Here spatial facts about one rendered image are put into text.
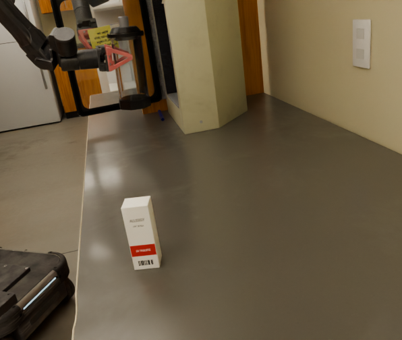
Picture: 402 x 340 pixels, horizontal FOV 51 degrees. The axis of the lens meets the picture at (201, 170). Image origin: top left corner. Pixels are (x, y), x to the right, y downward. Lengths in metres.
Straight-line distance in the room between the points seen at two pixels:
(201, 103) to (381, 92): 0.50
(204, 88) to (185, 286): 0.77
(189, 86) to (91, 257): 0.68
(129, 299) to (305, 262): 0.26
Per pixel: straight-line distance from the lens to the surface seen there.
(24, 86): 6.25
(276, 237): 0.70
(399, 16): 1.04
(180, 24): 1.25
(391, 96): 1.08
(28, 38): 1.32
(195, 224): 0.76
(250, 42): 1.69
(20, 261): 2.32
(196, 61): 1.26
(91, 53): 1.32
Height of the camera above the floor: 1.31
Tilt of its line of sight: 21 degrees down
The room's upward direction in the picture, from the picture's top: 8 degrees counter-clockwise
